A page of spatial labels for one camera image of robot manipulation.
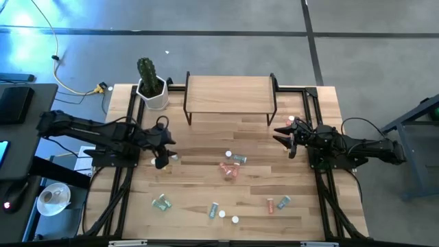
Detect thin black floor cable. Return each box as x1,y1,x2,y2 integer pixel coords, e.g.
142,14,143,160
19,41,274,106
54,89,108,116

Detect green cactus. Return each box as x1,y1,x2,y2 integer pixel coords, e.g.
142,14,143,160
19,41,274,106
137,57,162,98

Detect wooden shelf black metal legs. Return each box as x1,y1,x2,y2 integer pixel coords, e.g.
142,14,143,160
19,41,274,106
183,71,278,127

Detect black computer mouse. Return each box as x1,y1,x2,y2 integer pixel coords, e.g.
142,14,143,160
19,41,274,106
2,180,31,214

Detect black desk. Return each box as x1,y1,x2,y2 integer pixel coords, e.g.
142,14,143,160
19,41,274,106
0,83,59,244

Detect smartphone with lit screen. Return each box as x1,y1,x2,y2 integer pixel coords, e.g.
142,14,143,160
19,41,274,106
0,140,10,169

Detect white paper sheet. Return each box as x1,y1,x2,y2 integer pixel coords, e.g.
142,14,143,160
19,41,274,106
73,145,96,176

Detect blue-grey metal cart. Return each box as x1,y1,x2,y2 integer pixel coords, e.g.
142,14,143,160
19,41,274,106
380,94,439,202

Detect black desk crossbar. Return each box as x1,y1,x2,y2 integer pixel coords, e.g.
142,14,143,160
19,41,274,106
29,156,92,189

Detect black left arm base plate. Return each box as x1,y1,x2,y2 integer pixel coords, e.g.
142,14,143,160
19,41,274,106
84,142,141,169

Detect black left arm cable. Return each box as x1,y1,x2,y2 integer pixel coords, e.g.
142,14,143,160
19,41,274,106
156,115,171,130

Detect small coffee cup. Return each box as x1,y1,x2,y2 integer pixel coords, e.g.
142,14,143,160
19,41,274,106
40,189,56,204

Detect black aluminium table frame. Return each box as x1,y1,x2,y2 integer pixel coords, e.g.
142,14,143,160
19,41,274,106
82,84,370,247

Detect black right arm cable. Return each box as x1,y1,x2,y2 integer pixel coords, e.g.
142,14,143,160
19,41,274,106
340,117,388,139

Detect black bar-shaped device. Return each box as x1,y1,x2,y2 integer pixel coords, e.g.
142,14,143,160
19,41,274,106
0,72,36,83

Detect yellow cable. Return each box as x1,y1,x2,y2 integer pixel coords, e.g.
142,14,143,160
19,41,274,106
29,0,99,96

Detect white faceted plant pot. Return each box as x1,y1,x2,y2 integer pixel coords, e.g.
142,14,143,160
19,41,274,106
136,75,170,110

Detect black flat box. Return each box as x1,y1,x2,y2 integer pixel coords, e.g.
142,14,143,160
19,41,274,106
0,86,35,126

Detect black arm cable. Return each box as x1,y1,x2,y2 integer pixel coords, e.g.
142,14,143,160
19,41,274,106
156,115,171,130
340,117,388,139

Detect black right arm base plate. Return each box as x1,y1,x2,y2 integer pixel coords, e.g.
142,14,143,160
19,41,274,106
307,142,370,172

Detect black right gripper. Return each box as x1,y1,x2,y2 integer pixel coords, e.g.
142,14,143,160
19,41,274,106
272,119,315,159

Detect silver metal bracket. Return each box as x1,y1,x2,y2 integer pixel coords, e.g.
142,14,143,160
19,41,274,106
108,239,148,247
300,241,340,247

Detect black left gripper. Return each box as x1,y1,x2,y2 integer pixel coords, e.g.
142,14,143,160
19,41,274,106
143,123,178,169

